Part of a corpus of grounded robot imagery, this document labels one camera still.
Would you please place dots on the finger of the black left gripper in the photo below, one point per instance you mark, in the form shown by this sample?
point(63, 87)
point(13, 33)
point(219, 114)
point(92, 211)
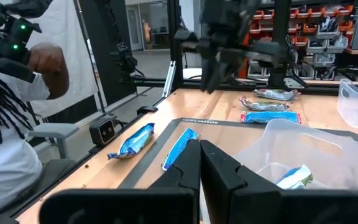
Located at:
point(208, 73)
point(223, 68)

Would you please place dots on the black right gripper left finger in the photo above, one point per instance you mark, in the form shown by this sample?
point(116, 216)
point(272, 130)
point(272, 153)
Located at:
point(188, 174)

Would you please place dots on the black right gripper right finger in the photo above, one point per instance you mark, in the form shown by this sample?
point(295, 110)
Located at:
point(222, 177)

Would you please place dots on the dark blue granola bar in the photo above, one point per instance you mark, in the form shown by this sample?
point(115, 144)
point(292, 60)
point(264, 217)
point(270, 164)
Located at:
point(295, 179)

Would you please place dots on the person's forearm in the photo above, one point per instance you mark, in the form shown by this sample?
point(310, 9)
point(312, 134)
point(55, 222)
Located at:
point(59, 84)

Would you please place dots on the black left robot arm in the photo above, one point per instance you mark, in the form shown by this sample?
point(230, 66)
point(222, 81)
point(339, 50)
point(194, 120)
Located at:
point(228, 15)

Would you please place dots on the grey-bordered silicone baking mat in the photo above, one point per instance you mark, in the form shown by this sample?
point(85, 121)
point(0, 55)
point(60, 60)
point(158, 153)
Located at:
point(152, 157)

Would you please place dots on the black table edge clamp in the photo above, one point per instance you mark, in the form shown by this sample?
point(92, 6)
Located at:
point(146, 109)

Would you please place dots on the shelf with orange bins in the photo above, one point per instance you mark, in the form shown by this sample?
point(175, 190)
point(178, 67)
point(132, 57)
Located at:
point(309, 14)

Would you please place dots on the grey office chair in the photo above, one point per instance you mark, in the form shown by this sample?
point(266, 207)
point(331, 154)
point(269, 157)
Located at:
point(54, 130)

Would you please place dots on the white fabric screen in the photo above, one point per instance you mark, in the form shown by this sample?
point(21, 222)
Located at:
point(67, 46)

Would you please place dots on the person's hand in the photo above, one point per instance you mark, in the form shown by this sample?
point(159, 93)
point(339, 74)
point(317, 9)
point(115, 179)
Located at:
point(47, 59)

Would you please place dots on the person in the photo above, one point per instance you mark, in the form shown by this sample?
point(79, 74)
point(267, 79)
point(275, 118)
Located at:
point(8, 161)

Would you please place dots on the silver metal bracket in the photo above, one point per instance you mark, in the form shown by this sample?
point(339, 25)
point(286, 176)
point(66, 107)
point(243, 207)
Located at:
point(169, 79)

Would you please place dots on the black table-level camera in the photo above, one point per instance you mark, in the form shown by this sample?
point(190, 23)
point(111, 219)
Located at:
point(102, 132)

